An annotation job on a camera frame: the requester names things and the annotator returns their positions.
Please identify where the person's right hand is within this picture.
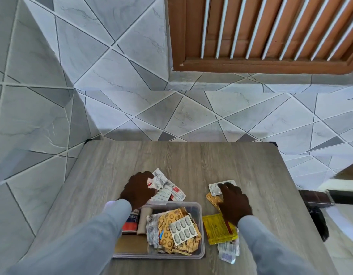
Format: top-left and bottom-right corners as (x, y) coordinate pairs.
(217, 182), (253, 227)

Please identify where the person's left hand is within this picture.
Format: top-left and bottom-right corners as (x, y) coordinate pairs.
(119, 171), (157, 211)

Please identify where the silver small pill blister pack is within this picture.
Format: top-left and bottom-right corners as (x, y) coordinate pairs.
(209, 179), (237, 197)

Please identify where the white silver medicine strip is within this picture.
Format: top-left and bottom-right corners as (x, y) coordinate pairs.
(147, 168), (176, 191)

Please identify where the person's left forearm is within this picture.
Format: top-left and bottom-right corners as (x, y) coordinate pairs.
(6, 199), (133, 275)

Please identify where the person's right forearm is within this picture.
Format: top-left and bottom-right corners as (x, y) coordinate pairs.
(237, 215), (319, 275)

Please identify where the orange blister pack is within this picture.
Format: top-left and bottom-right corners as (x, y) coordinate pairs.
(206, 192), (224, 213)

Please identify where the white round pill blister pack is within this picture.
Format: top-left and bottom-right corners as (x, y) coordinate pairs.
(150, 187), (173, 205)

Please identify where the red white blister pack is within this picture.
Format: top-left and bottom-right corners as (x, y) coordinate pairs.
(168, 184), (186, 202)

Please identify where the yellow medicine sachet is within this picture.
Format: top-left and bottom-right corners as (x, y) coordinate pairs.
(202, 213), (239, 246)

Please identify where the beige bandage roll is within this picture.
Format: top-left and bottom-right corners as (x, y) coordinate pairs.
(137, 207), (152, 235)

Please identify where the clear plastic container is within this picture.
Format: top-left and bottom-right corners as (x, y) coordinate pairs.
(112, 201), (206, 259)

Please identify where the red blue adhesive tape box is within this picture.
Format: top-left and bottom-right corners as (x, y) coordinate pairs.
(122, 210), (140, 235)

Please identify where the crumpled silver sachet strip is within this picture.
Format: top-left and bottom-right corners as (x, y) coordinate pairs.
(146, 215), (160, 250)

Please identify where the silver large pill blister pack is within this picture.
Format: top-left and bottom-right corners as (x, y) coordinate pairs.
(168, 216), (202, 247)

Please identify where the silver purple blister pack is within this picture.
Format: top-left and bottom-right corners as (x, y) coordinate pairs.
(217, 236), (240, 265)

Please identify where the pile of orange blister packs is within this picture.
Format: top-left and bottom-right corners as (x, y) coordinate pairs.
(158, 207), (202, 256)

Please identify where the dark brown block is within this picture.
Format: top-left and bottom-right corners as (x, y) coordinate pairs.
(298, 190), (335, 205)

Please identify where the black plastic bag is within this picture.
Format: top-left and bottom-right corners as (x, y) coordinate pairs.
(305, 205), (330, 243)

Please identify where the brown wooden louvered shutter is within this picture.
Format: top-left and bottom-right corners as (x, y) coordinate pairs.
(167, 0), (353, 75)

